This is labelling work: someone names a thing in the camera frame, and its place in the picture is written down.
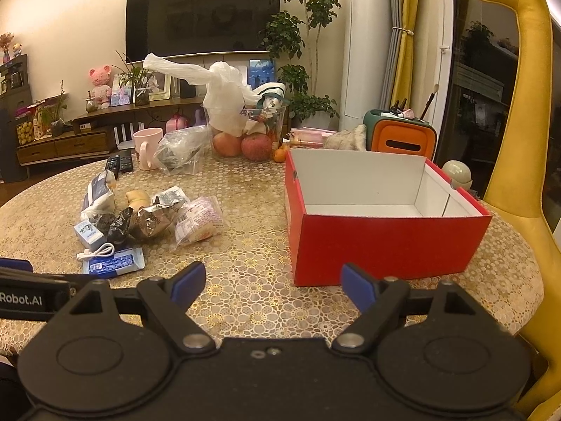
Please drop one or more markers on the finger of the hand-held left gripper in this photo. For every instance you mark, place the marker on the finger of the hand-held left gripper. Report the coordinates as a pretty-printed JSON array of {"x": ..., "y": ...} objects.
[{"x": 15, "y": 265}]

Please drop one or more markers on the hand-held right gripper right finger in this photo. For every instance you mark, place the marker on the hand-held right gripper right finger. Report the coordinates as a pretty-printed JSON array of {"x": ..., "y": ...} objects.
[{"x": 357, "y": 287}]

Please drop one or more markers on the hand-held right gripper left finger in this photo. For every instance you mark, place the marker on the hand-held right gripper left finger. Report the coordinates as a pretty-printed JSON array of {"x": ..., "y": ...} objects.
[{"x": 188, "y": 285}]

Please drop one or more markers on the red cardboard box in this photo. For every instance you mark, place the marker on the red cardboard box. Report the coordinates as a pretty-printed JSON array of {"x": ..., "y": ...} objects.
[{"x": 372, "y": 245}]

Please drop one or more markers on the silver foil snack packet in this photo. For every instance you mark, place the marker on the silver foil snack packet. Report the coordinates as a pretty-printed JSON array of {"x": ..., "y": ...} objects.
[{"x": 151, "y": 221}]

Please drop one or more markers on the blue white snack packet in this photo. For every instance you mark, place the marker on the blue white snack packet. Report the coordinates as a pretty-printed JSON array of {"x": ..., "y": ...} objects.
[
  {"x": 114, "y": 264},
  {"x": 98, "y": 193}
]

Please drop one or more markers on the black snack packet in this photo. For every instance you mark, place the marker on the black snack packet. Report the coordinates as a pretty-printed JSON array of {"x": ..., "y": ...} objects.
[
  {"x": 104, "y": 221},
  {"x": 120, "y": 226}
]

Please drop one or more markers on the floral patterned desktop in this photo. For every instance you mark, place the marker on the floral patterned desktop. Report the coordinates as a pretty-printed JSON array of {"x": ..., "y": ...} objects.
[{"x": 254, "y": 237}]

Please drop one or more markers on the clear pink snack packet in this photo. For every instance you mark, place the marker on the clear pink snack packet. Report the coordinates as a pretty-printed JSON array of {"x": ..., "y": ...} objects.
[{"x": 197, "y": 221}]

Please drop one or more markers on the small light blue carton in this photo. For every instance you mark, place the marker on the small light blue carton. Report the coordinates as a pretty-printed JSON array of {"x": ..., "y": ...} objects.
[{"x": 90, "y": 233}]

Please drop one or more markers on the white foil packet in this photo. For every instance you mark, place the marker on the white foil packet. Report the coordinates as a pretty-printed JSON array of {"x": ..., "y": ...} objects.
[{"x": 168, "y": 196}]

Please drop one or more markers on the beige lumpy food piece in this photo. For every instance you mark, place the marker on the beige lumpy food piece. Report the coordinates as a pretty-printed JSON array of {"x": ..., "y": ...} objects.
[{"x": 133, "y": 197}]

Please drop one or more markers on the bag of yellow fruit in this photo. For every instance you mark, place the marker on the bag of yellow fruit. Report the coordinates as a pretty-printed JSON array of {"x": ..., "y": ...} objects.
[{"x": 25, "y": 131}]

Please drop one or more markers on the clear plastic bag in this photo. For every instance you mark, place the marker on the clear plastic bag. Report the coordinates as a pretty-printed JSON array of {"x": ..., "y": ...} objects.
[{"x": 179, "y": 149}]

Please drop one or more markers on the wooden television cabinet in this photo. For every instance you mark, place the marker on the wooden television cabinet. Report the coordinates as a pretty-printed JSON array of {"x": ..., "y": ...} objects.
[{"x": 79, "y": 142}]

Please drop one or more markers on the black remote control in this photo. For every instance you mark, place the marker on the black remote control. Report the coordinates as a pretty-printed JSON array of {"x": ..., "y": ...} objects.
[
  {"x": 112, "y": 164},
  {"x": 126, "y": 160}
]

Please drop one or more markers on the pink cup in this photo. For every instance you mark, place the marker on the pink cup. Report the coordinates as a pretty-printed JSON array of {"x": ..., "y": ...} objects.
[{"x": 149, "y": 144}]

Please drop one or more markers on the beige towel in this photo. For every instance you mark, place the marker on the beige towel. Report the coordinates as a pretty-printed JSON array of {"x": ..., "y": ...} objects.
[{"x": 346, "y": 140}]

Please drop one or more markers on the beige ceramic pot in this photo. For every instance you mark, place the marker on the beige ceramic pot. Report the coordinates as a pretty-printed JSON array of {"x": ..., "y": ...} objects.
[{"x": 456, "y": 173}]

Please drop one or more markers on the small potted twig plant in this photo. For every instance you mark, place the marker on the small potted twig plant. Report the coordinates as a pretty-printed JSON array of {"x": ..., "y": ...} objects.
[{"x": 55, "y": 118}]

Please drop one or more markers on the pile of tangerines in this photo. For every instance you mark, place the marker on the pile of tangerines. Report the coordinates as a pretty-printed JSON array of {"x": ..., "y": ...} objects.
[{"x": 279, "y": 155}]

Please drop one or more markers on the white router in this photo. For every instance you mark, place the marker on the white router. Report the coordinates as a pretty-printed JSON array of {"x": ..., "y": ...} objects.
[{"x": 125, "y": 141}]

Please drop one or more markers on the orange green tissue box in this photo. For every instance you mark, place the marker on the orange green tissue box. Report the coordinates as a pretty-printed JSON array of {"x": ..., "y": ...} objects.
[{"x": 401, "y": 133}]

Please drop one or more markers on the pink round toy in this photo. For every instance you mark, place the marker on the pink round toy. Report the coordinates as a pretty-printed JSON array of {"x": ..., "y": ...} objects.
[{"x": 177, "y": 123}]

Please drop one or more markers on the purple plastic toy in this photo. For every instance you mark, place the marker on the purple plastic toy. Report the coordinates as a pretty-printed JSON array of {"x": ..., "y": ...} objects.
[{"x": 199, "y": 118}]

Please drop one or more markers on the dark side shelf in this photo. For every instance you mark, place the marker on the dark side shelf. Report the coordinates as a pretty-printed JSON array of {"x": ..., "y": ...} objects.
[{"x": 13, "y": 96}]

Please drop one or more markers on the glass fruit bowl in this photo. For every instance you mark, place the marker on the glass fruit bowl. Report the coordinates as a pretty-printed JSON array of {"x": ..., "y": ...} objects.
[{"x": 280, "y": 129}]

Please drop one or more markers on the pink paper packet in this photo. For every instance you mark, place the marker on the pink paper packet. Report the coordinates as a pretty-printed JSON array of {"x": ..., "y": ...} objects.
[{"x": 405, "y": 114}]

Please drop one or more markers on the dark dropper bottle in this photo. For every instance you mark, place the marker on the dark dropper bottle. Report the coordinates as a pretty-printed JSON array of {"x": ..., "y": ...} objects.
[
  {"x": 395, "y": 106},
  {"x": 403, "y": 104}
]

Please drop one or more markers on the white plastic bag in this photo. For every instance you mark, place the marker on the white plastic bag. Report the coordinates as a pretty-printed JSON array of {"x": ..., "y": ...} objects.
[{"x": 223, "y": 96}]

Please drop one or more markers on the black speaker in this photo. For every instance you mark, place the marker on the black speaker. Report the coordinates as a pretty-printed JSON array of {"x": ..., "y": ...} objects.
[{"x": 187, "y": 91}]

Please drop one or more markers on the potted orchid plant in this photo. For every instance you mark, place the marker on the potted orchid plant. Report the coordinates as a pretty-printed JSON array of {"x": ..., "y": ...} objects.
[{"x": 141, "y": 95}]

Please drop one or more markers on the pink bear plush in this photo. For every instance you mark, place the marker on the pink bear plush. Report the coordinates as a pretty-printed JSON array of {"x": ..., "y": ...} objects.
[{"x": 101, "y": 83}]

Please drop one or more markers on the yellow giraffe statue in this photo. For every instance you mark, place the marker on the yellow giraffe statue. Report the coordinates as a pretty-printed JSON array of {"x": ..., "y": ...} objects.
[{"x": 526, "y": 140}]

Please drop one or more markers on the white standing air conditioner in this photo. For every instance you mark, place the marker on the white standing air conditioner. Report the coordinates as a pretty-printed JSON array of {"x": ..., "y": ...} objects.
[{"x": 366, "y": 44}]

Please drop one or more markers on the glass balcony door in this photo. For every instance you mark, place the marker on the glass balcony door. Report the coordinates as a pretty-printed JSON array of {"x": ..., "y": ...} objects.
[{"x": 482, "y": 74}]

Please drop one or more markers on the yellow curtain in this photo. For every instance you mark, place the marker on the yellow curtain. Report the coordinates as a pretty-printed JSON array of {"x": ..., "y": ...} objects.
[{"x": 410, "y": 8}]

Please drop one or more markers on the grey curtain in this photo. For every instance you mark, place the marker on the grey curtain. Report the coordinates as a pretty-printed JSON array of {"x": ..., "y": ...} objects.
[{"x": 394, "y": 4}]

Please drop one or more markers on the tall potted plant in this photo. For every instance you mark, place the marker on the tall potted plant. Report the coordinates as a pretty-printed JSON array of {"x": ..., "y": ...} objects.
[{"x": 307, "y": 4}]

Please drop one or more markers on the white photo frame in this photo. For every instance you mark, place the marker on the white photo frame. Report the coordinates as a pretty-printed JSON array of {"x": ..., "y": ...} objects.
[{"x": 158, "y": 85}]

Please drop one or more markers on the blue photo frame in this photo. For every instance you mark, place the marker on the blue photo frame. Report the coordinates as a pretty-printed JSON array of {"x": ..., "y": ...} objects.
[{"x": 263, "y": 72}]

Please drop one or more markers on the wall television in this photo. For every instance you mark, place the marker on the wall television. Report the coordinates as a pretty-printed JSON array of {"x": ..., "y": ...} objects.
[{"x": 201, "y": 17}]

